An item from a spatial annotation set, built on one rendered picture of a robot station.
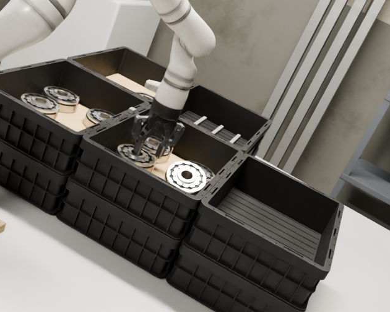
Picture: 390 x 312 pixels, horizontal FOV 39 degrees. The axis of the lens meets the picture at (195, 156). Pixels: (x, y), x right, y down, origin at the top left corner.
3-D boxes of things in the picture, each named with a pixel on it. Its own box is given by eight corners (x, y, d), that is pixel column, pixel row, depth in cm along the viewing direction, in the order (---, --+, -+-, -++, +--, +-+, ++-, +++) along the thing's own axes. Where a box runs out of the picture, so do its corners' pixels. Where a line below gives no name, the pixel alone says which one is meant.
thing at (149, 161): (144, 171, 134) (145, 169, 134) (109, 151, 136) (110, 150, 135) (160, 160, 143) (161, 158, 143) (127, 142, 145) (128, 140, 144)
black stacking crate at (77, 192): (160, 285, 123) (179, 243, 119) (51, 220, 128) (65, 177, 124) (212, 218, 159) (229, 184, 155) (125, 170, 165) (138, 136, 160)
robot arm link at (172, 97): (173, 92, 143) (182, 71, 140) (190, 112, 134) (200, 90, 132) (142, 85, 138) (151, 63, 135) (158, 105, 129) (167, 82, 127)
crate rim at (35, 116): (75, 145, 120) (79, 136, 120) (-33, 85, 126) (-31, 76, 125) (148, 110, 157) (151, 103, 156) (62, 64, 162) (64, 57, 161)
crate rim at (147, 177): (194, 211, 115) (199, 202, 114) (76, 145, 120) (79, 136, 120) (241, 159, 152) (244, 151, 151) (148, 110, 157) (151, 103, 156)
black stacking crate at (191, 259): (280, 355, 118) (304, 314, 113) (160, 285, 123) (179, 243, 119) (306, 270, 154) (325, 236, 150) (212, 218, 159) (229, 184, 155)
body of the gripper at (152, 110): (160, 103, 129) (146, 137, 133) (190, 109, 134) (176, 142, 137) (149, 89, 135) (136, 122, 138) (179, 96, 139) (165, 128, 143)
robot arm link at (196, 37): (202, 67, 127) (173, 27, 117) (184, 51, 133) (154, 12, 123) (225, 46, 127) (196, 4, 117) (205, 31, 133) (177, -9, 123)
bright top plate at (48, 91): (64, 106, 149) (64, 104, 148) (36, 90, 151) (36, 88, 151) (85, 101, 157) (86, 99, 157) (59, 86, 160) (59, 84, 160)
